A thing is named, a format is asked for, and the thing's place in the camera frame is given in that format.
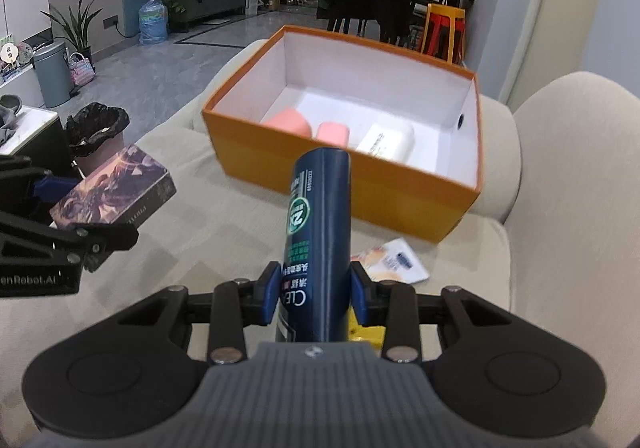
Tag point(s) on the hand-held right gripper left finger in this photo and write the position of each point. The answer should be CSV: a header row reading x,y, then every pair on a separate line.
x,y
271,293

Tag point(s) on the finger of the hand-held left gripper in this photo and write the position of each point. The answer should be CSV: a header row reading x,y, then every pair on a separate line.
x,y
52,188
107,235

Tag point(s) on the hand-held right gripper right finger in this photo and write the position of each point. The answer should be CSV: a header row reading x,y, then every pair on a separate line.
x,y
357,297

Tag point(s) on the art printed card box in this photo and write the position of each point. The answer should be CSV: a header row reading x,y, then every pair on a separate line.
x,y
115,183

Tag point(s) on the dark blue bottle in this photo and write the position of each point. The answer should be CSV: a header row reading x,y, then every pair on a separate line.
x,y
315,228

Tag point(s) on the orange cardboard box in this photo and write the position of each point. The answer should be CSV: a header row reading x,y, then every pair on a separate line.
x,y
350,193

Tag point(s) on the white long plastic case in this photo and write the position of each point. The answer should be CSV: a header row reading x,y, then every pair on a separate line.
x,y
387,141

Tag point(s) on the small pink bottle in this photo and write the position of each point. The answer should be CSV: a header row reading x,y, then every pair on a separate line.
x,y
332,133

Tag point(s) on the large pink bottle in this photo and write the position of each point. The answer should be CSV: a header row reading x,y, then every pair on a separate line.
x,y
285,121

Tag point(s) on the white cream tube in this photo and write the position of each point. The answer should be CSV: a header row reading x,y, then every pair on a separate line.
x,y
395,260

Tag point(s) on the pink trash bin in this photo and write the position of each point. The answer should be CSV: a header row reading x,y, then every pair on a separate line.
x,y
100,162

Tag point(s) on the black side table white top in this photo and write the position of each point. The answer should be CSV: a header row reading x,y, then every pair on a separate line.
x,y
35,126

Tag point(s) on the pink bin black bag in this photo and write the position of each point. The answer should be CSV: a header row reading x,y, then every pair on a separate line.
x,y
95,126

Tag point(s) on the grey cloth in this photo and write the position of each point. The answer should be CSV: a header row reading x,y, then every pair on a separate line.
x,y
7,116

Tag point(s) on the beige sofa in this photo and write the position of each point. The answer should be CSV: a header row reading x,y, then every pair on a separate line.
x,y
200,238

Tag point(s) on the grey pedal bin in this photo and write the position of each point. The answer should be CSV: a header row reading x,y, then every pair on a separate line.
x,y
52,73

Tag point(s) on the pink woven handbag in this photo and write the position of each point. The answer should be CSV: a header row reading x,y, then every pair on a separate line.
x,y
81,71

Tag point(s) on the long-leaf potted plant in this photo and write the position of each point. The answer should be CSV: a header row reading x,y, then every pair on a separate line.
x,y
80,28

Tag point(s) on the blue water jug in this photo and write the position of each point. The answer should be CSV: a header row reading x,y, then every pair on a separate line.
x,y
153,23

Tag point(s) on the red plastic stool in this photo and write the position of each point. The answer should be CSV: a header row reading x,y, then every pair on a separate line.
x,y
445,33

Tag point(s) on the orange and red stools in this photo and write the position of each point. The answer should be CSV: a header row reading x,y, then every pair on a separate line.
x,y
445,9

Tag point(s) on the black wall outlet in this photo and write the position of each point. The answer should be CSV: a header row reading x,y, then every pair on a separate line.
x,y
110,21

